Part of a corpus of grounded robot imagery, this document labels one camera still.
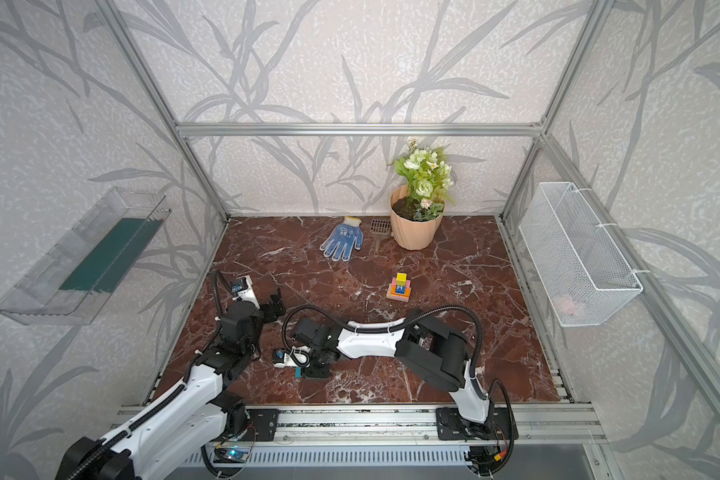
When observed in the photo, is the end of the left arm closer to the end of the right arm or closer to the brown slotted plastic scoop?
the end of the right arm

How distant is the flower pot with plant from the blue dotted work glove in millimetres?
170

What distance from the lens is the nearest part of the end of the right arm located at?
0.64 meters

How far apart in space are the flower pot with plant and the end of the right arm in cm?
46

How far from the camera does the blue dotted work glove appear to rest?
1.10m

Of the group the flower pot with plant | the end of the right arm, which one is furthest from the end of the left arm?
the flower pot with plant

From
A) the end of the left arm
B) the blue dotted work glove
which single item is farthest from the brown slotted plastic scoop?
the end of the left arm

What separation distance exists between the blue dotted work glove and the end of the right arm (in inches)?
15.7

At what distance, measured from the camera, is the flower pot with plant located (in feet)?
3.06
